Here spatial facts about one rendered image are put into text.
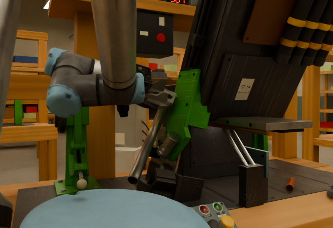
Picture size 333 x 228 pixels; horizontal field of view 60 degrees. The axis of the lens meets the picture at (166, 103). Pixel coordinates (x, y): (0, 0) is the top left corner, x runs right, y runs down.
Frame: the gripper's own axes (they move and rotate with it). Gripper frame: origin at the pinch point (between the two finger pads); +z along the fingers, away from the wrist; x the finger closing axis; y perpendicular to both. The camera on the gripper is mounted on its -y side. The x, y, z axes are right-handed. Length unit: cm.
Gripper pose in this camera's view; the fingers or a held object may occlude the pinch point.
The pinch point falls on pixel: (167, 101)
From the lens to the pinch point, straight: 87.6
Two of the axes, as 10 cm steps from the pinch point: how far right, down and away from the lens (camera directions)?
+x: -1.3, -6.9, 7.1
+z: 8.8, 2.5, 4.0
